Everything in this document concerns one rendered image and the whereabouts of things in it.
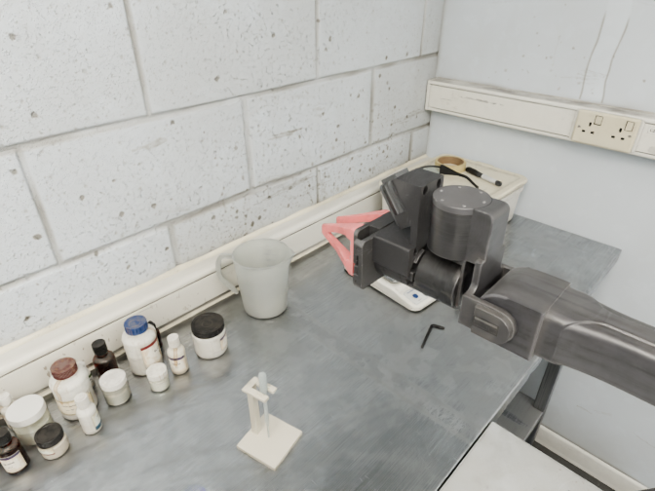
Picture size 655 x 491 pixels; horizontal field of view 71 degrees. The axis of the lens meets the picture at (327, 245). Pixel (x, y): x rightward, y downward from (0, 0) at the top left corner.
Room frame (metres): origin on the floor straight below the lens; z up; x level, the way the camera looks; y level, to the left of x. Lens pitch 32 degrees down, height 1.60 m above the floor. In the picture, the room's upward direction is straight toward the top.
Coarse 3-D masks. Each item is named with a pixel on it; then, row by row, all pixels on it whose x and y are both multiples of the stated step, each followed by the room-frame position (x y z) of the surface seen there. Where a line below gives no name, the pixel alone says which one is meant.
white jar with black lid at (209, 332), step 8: (200, 320) 0.72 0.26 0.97; (208, 320) 0.72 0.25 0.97; (216, 320) 0.72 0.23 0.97; (192, 328) 0.69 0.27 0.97; (200, 328) 0.70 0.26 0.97; (208, 328) 0.70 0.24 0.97; (216, 328) 0.69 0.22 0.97; (224, 328) 0.72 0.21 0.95; (192, 336) 0.70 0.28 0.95; (200, 336) 0.68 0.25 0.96; (208, 336) 0.68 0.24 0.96; (216, 336) 0.69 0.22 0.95; (224, 336) 0.71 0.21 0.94; (200, 344) 0.68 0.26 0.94; (208, 344) 0.68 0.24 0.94; (216, 344) 0.69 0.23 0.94; (224, 344) 0.70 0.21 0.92; (200, 352) 0.68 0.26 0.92; (208, 352) 0.68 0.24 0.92; (216, 352) 0.68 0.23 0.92; (224, 352) 0.70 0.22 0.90
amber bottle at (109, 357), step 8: (96, 344) 0.62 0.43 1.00; (104, 344) 0.63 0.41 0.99; (96, 352) 0.62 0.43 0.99; (104, 352) 0.62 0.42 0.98; (112, 352) 0.64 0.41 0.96; (96, 360) 0.61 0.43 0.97; (104, 360) 0.61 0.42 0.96; (112, 360) 0.62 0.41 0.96; (96, 368) 0.61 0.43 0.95; (104, 368) 0.61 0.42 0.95; (112, 368) 0.62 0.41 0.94
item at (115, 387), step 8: (104, 376) 0.59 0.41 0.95; (112, 376) 0.59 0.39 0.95; (120, 376) 0.59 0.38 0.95; (104, 384) 0.57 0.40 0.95; (112, 384) 0.57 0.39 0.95; (120, 384) 0.57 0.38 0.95; (128, 384) 0.59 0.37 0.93; (104, 392) 0.57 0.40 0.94; (112, 392) 0.56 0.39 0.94; (120, 392) 0.57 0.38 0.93; (128, 392) 0.58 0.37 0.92; (112, 400) 0.56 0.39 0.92; (120, 400) 0.56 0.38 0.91
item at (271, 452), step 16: (256, 384) 0.50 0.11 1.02; (256, 400) 0.50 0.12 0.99; (256, 416) 0.50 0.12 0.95; (272, 416) 0.53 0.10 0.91; (256, 432) 0.50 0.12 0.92; (272, 432) 0.50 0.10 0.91; (288, 432) 0.50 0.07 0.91; (240, 448) 0.47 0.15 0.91; (256, 448) 0.47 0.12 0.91; (272, 448) 0.47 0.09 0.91; (288, 448) 0.47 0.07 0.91; (272, 464) 0.44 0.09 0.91
